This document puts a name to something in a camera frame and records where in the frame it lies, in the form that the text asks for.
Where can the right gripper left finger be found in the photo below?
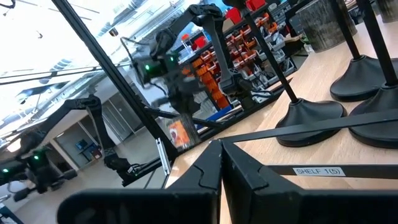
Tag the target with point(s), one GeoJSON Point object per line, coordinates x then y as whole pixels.
{"type": "Point", "coordinates": [208, 174]}

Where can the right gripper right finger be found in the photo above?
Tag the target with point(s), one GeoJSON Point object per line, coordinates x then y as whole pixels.
{"type": "Point", "coordinates": [242, 180]}

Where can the orange candle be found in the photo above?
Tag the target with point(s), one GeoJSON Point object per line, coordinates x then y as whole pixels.
{"type": "Point", "coordinates": [326, 25]}
{"type": "Point", "coordinates": [182, 133]}

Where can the black metal candlestick holder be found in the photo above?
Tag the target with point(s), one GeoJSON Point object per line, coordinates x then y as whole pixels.
{"type": "Point", "coordinates": [379, 133]}
{"type": "Point", "coordinates": [360, 81]}
{"type": "Point", "coordinates": [311, 124]}

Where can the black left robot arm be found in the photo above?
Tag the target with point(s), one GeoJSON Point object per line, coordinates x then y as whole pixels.
{"type": "Point", "coordinates": [217, 46]}

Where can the neighbouring black robot arm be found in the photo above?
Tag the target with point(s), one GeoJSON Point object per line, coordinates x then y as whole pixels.
{"type": "Point", "coordinates": [90, 124]}
{"type": "Point", "coordinates": [31, 168]}

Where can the silver aluminium profile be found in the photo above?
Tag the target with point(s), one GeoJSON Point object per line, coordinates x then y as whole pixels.
{"type": "Point", "coordinates": [163, 155]}

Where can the parts shelf with orange bins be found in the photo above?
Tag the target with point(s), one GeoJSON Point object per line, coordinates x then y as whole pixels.
{"type": "Point", "coordinates": [248, 53]}

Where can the green plant in white pot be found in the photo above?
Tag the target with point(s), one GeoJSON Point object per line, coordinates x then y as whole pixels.
{"type": "Point", "coordinates": [306, 46]}

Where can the wooden shelf with black frame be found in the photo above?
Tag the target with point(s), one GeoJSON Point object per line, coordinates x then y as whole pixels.
{"type": "Point", "coordinates": [367, 171]}

